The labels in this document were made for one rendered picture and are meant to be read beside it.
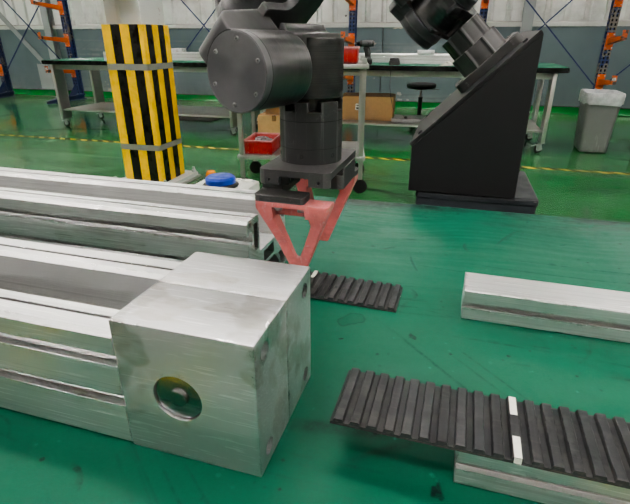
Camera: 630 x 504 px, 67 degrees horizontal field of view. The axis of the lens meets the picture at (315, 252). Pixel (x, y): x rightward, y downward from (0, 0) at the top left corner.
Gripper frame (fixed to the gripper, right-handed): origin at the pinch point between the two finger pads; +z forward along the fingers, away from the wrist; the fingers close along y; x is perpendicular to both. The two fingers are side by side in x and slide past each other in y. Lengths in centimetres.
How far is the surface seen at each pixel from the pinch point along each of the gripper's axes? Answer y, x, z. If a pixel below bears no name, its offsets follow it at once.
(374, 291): 0.0, 6.7, 4.1
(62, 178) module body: -2.3, -32.4, -3.9
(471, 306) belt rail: 1.2, 16.1, 3.5
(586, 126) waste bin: -477, 123, 58
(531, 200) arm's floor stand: -39.4, 25.3, 4.9
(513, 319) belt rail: 1.8, 19.9, 3.9
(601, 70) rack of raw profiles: -715, 176, 21
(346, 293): 1.3, 4.1, 4.1
